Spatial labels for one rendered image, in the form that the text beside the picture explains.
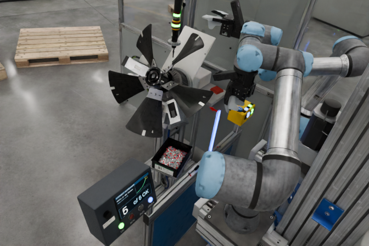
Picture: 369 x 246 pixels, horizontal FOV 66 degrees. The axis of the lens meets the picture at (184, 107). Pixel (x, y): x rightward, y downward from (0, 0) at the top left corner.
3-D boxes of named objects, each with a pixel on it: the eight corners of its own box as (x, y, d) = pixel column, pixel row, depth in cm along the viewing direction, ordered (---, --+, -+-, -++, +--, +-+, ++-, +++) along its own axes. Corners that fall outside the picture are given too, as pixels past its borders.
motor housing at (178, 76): (154, 95, 198) (144, 91, 186) (169, 66, 197) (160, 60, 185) (179, 110, 187) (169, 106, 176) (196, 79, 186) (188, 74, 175)
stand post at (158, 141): (155, 181, 256) (160, 100, 201) (162, 187, 252) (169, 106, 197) (151, 184, 253) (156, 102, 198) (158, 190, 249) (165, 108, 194)
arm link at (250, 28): (241, 27, 89) (243, 18, 95) (234, 59, 95) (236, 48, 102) (267, 32, 88) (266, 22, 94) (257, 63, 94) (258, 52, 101)
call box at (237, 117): (239, 110, 192) (242, 97, 186) (251, 117, 187) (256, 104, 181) (226, 121, 181) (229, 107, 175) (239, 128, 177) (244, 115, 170)
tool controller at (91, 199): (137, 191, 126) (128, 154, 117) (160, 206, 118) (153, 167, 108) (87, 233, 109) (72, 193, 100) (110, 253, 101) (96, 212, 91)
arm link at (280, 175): (309, 219, 61) (318, 43, 82) (258, 206, 62) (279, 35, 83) (291, 223, 72) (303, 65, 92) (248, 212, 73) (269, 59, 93)
